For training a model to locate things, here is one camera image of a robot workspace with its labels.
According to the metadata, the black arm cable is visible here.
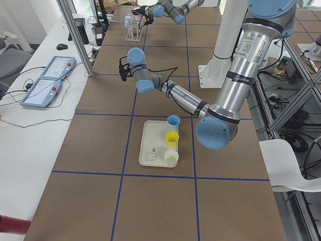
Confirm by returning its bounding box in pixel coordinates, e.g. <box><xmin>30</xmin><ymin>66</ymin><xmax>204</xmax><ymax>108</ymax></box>
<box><xmin>146</xmin><ymin>65</ymin><xmax>201</xmax><ymax>116</ymax></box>

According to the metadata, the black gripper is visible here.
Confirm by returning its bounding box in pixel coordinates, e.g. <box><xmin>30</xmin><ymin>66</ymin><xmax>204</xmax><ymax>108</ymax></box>
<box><xmin>137</xmin><ymin>7</ymin><xmax>153</xmax><ymax>23</ymax></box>

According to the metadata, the pink plastic cup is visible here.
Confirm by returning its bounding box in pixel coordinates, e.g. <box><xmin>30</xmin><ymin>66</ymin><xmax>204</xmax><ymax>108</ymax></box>
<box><xmin>132</xmin><ymin>8</ymin><xmax>142</xmax><ymax>22</ymax></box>

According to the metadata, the upper teach pendant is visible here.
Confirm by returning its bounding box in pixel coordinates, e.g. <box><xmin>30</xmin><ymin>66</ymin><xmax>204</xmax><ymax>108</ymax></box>
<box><xmin>40</xmin><ymin>56</ymin><xmax>76</xmax><ymax>80</ymax></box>

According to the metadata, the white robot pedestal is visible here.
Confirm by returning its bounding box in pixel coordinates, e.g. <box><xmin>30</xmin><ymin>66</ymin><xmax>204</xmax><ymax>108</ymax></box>
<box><xmin>198</xmin><ymin>0</ymin><xmax>248</xmax><ymax>88</ymax></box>

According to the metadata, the red cylinder object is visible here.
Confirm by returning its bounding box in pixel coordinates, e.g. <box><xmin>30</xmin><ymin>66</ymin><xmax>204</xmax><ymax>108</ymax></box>
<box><xmin>0</xmin><ymin>215</ymin><xmax>31</xmax><ymax>235</ymax></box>

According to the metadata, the cream plastic cup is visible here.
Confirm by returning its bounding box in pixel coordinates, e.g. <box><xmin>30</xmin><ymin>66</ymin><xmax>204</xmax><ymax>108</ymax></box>
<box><xmin>164</xmin><ymin>150</ymin><xmax>179</xmax><ymax>167</ymax></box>

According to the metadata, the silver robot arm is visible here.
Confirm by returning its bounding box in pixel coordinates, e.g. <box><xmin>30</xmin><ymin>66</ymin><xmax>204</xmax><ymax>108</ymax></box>
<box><xmin>119</xmin><ymin>1</ymin><xmax>296</xmax><ymax>150</ymax></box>
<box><xmin>132</xmin><ymin>0</ymin><xmax>204</xmax><ymax>24</ymax></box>

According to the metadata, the light blue plastic cup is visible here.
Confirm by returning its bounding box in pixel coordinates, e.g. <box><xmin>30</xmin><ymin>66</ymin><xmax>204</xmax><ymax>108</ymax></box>
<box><xmin>124</xmin><ymin>15</ymin><xmax>131</xmax><ymax>28</ymax></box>

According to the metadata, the white plastic chair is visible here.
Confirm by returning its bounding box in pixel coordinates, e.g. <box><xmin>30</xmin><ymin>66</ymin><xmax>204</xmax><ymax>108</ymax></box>
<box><xmin>259</xmin><ymin>139</ymin><xmax>320</xmax><ymax>192</ymax></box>

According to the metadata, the aluminium frame post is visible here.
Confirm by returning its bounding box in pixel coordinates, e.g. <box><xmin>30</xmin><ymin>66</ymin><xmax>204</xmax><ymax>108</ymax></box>
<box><xmin>56</xmin><ymin>0</ymin><xmax>94</xmax><ymax>77</ymax></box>

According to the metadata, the brown paper table cover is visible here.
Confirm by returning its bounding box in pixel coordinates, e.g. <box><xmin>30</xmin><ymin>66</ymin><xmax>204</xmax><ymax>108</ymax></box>
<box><xmin>25</xmin><ymin>7</ymin><xmax>286</xmax><ymax>240</ymax></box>

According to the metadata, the lower teach pendant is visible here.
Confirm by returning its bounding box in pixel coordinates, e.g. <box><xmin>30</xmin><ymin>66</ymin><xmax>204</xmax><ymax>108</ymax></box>
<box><xmin>20</xmin><ymin>78</ymin><xmax>62</xmax><ymax>108</ymax></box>

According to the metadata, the teach pendant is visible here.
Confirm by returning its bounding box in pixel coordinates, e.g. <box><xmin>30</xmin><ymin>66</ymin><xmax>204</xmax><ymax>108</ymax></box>
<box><xmin>20</xmin><ymin>78</ymin><xmax>62</xmax><ymax>108</ymax></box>
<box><xmin>40</xmin><ymin>56</ymin><xmax>76</xmax><ymax>80</ymax></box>

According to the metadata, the yellow plastic cup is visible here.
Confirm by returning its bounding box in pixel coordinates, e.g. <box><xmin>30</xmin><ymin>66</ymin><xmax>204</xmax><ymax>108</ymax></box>
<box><xmin>165</xmin><ymin>131</ymin><xmax>179</xmax><ymax>148</ymax></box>

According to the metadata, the cream plastic tray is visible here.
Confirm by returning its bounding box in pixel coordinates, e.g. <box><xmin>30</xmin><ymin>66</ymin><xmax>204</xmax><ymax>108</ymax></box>
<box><xmin>138</xmin><ymin>120</ymin><xmax>176</xmax><ymax>168</ymax></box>

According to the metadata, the black computer mouse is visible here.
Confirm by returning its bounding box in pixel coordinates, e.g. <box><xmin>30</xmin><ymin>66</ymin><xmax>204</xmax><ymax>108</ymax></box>
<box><xmin>56</xmin><ymin>44</ymin><xmax>68</xmax><ymax>50</ymax></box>

